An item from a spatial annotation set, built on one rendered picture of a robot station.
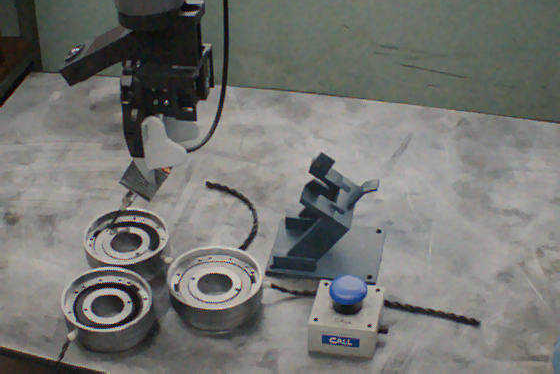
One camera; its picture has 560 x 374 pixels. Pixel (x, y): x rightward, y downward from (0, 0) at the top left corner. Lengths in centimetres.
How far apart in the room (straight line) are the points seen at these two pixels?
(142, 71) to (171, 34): 5
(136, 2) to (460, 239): 50
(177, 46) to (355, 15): 171
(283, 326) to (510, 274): 28
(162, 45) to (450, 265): 43
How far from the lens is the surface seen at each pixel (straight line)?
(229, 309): 98
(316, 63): 269
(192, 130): 101
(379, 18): 259
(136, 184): 103
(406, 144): 129
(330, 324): 95
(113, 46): 94
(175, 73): 92
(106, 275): 104
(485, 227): 115
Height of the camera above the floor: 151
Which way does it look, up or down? 35 degrees down
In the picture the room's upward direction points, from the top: 1 degrees counter-clockwise
